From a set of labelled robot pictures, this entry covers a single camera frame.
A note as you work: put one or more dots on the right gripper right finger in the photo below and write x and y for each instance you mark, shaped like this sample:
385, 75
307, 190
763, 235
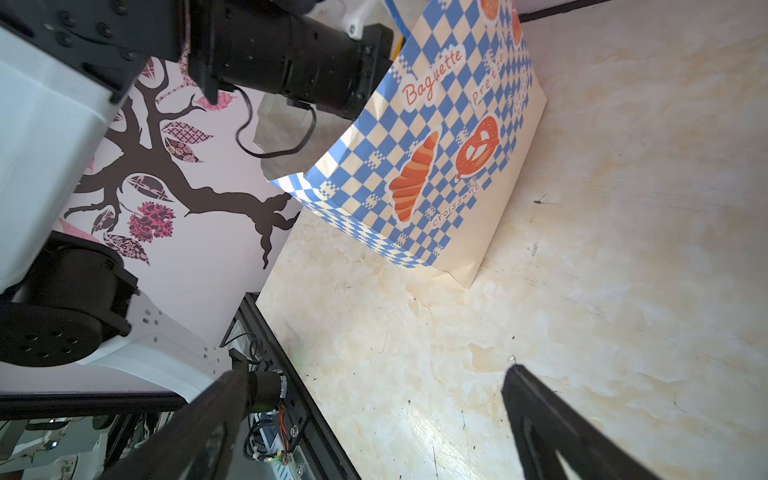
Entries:
547, 432

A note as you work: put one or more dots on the blue checkered paper bag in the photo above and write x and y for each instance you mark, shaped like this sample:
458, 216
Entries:
424, 173

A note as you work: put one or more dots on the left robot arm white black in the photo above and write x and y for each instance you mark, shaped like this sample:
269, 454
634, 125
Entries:
86, 89

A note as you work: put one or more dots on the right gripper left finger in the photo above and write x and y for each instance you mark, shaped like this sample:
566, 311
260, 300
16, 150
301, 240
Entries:
198, 442

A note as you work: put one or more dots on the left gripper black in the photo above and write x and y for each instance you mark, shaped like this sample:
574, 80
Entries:
274, 47

